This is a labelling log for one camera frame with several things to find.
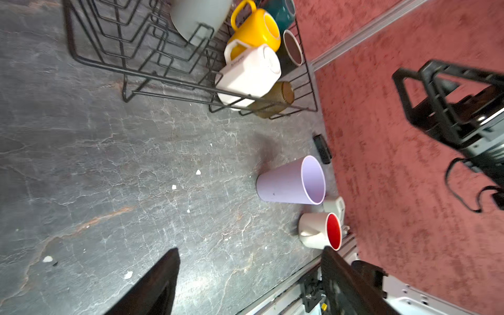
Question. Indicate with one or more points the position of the black small object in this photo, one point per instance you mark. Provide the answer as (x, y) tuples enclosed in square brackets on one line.
[(323, 149)]

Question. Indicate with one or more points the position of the cream white mug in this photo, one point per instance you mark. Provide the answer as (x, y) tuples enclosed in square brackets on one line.
[(198, 20)]

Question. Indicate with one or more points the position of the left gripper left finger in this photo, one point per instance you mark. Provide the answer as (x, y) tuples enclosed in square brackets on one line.
[(154, 293)]

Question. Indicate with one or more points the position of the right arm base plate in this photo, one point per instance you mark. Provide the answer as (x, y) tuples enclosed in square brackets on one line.
[(312, 292)]

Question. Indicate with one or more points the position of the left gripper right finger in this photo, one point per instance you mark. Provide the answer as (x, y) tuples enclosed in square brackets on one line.
[(355, 288)]

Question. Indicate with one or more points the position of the white mug red inside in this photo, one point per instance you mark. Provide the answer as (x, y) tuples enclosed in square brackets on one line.
[(320, 230)]

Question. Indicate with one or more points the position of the yellow mug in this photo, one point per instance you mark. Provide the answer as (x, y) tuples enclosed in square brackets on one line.
[(259, 28)]

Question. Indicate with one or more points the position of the olive green glass cup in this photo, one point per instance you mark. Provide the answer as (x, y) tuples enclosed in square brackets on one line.
[(280, 97)]

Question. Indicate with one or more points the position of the lilac plastic cup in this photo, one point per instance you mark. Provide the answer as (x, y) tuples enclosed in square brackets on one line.
[(301, 181)]

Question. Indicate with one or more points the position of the black mug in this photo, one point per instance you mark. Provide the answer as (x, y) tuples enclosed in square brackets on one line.
[(290, 54)]

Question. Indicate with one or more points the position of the white ceramic mug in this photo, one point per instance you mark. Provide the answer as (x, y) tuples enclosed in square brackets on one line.
[(249, 72)]

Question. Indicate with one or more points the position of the dark green ceramic mug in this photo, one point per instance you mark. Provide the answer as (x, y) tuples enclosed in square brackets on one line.
[(282, 11)]

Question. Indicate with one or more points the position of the black wire dish rack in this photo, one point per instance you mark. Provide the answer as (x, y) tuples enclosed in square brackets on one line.
[(137, 39)]

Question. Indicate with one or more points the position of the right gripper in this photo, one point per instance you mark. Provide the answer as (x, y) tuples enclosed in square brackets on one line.
[(474, 124)]

